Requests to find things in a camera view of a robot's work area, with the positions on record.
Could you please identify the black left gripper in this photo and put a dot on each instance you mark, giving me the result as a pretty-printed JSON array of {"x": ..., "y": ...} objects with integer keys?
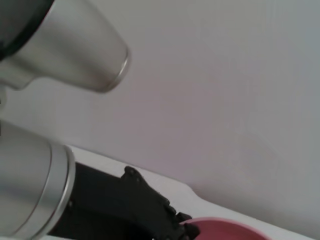
[{"x": 100, "y": 207}]

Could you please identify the pink plastic bowl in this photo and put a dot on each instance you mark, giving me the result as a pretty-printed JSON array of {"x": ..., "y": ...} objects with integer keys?
[{"x": 225, "y": 228}]

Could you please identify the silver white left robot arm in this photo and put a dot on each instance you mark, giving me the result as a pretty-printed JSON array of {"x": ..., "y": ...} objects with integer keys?
[{"x": 30, "y": 180}]

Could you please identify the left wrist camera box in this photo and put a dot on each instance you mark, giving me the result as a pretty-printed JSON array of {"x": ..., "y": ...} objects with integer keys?
[{"x": 75, "y": 45}]

